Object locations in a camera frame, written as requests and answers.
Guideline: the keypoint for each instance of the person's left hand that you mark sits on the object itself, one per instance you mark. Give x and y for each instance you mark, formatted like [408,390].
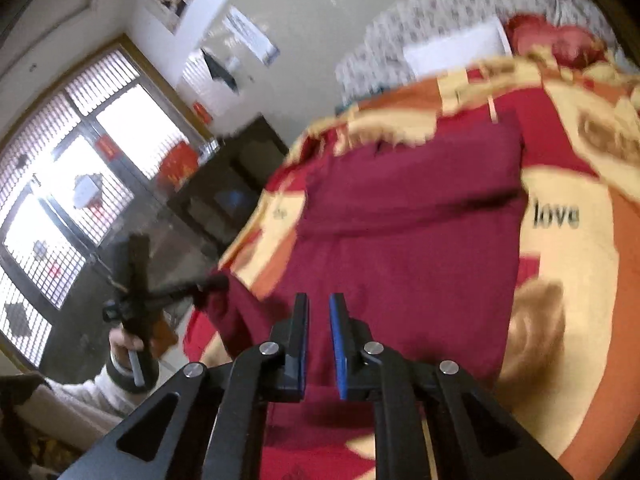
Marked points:
[122,344]

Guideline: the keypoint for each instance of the red patterned pillow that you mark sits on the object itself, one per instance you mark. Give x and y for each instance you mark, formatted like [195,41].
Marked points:
[560,40]

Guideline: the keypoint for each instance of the red and cream printed blanket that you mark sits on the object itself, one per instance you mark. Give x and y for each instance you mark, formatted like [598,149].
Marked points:
[575,285]

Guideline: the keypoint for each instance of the glass door with grille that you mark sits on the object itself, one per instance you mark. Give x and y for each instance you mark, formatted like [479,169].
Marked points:
[50,240]

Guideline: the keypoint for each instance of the maroon sweatshirt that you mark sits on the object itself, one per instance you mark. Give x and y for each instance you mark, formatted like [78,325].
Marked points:
[400,220]

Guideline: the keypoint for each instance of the dark wooden table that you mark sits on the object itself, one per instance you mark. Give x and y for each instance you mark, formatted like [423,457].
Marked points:
[235,170]

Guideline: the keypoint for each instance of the window with white grille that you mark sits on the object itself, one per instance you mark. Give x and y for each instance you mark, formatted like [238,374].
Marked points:
[125,110]

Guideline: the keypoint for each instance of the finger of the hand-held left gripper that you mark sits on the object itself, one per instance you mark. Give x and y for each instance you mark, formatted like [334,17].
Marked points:
[195,287]

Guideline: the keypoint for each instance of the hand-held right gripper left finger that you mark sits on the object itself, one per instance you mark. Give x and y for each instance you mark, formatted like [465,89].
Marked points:
[300,345]

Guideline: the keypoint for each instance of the black hanging cloth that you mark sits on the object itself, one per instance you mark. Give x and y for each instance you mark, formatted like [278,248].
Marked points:
[220,70]

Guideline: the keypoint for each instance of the floral quilt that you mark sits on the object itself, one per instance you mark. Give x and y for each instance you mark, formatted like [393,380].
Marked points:
[400,25]

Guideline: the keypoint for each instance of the person's left forearm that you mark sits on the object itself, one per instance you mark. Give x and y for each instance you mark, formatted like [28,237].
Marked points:
[75,405]

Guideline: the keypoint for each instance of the red gift box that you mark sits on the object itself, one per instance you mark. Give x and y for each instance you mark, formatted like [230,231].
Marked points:
[177,165]

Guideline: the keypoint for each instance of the white pillow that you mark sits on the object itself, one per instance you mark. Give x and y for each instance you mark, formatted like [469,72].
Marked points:
[450,50]

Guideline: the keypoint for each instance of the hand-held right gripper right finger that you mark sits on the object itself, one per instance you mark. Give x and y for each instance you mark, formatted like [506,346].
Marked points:
[340,355]

